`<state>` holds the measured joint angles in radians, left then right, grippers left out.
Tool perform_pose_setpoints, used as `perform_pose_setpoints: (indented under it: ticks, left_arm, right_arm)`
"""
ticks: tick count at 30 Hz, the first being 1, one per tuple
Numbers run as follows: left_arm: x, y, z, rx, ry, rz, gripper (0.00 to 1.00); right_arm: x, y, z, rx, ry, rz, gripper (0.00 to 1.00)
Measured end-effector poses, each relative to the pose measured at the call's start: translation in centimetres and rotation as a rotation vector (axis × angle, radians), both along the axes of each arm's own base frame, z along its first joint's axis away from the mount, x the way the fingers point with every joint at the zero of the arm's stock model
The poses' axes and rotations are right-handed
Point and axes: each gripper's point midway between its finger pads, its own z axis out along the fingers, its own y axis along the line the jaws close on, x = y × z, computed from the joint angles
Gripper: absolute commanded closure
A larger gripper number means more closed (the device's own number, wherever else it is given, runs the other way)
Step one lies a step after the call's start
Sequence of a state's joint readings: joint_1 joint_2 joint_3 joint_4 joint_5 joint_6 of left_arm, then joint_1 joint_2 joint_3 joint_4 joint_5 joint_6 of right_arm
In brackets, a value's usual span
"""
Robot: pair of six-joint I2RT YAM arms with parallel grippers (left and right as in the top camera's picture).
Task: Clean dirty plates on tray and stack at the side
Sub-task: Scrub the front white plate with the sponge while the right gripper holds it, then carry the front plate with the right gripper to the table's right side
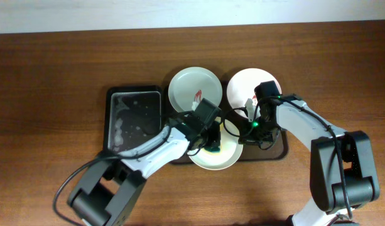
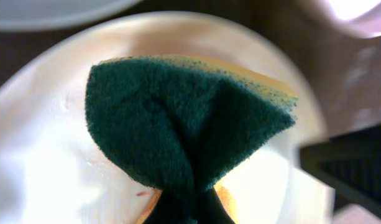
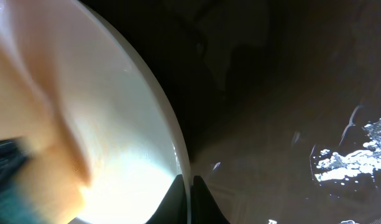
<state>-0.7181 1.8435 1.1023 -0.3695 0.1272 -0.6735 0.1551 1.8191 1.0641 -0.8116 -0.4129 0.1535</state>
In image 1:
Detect green yellow sponge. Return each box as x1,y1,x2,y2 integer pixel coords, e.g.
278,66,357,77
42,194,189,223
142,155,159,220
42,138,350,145
203,121,221,153

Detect cream plate with red stain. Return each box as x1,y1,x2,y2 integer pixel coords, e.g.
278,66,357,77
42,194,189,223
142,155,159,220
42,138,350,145
187,117,243,170

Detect grey plate with red stain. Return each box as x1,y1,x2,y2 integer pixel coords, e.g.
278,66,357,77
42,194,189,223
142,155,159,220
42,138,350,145
168,67,223,112

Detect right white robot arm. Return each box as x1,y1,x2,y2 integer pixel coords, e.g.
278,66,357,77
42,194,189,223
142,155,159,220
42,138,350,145
239,81,380,225

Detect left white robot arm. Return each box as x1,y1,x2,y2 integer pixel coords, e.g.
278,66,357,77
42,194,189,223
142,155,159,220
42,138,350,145
67,121,220,226

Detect large brown serving tray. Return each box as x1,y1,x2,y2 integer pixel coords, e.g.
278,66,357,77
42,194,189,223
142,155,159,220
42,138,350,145
163,81,289,166

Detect black small water tray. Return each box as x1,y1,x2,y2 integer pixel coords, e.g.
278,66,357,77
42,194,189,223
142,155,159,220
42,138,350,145
103,85,163,153

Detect pink plate with red stain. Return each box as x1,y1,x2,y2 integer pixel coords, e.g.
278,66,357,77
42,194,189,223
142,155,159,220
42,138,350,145
227,68,282,119

